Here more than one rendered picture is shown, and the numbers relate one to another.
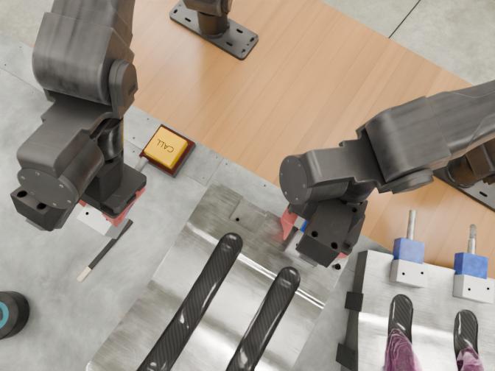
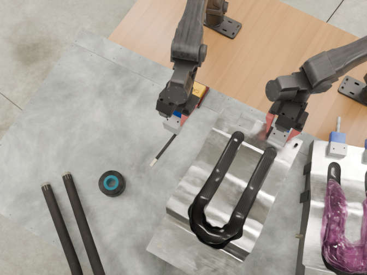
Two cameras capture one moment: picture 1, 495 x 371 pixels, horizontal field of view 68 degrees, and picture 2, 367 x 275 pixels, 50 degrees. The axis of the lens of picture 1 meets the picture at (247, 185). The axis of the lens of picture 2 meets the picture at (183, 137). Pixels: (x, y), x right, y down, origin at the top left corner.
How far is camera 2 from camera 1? 64 cm
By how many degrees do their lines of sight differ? 5
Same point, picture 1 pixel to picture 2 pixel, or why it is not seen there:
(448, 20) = not seen: outside the picture
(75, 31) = (188, 34)
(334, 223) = (291, 110)
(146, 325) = (197, 177)
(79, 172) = (188, 88)
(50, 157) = (183, 80)
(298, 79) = (267, 48)
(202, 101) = (211, 64)
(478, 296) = not seen: outside the picture
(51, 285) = (135, 169)
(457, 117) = (337, 58)
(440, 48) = not seen: outside the picture
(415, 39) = (355, 12)
